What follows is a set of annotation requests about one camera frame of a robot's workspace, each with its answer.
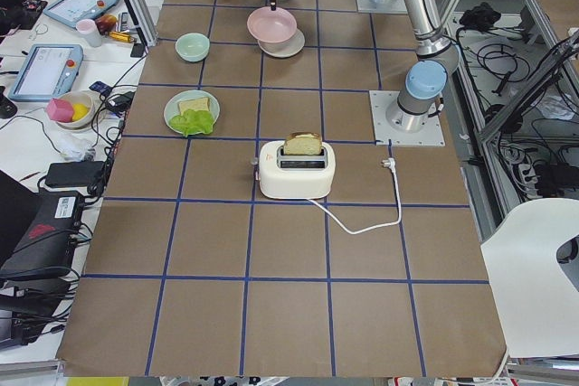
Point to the white chair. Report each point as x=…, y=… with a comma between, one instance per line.
x=536, y=301

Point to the green lettuce leaf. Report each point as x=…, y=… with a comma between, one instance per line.
x=193, y=122

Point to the green bowl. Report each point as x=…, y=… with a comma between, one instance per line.
x=192, y=47

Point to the bread slice in toaster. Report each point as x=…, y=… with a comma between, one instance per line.
x=302, y=143

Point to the teach pendant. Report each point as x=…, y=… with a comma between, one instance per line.
x=49, y=71
x=69, y=12

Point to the near teach pendant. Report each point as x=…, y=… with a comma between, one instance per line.
x=49, y=71

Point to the pink plate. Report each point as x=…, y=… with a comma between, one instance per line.
x=272, y=26

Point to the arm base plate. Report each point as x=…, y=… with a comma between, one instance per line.
x=394, y=127
x=397, y=7

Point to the pink cup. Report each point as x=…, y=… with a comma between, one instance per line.
x=89, y=31

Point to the far teach pendant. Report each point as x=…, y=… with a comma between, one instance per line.
x=69, y=12

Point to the green plate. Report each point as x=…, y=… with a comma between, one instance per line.
x=171, y=108

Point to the black laptop bag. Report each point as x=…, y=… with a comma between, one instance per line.
x=37, y=231

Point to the bread slice on plate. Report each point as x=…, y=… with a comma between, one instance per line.
x=200, y=104

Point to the cream white plate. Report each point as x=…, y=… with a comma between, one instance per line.
x=285, y=49

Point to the bowl with toy fruit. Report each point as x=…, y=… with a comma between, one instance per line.
x=73, y=110

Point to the white toaster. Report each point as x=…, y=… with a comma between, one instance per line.
x=295, y=177

